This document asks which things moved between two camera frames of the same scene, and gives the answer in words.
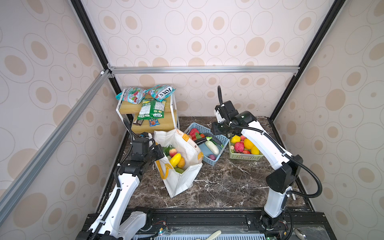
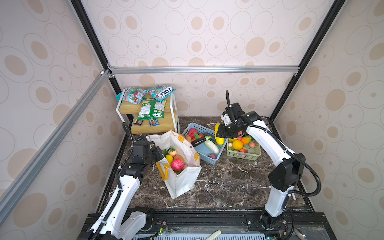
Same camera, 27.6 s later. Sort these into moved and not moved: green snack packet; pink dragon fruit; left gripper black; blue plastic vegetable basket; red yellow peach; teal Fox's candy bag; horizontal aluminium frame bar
Moved: pink dragon fruit
Not moved: blue plastic vegetable basket; teal Fox's candy bag; red yellow peach; horizontal aluminium frame bar; green snack packet; left gripper black
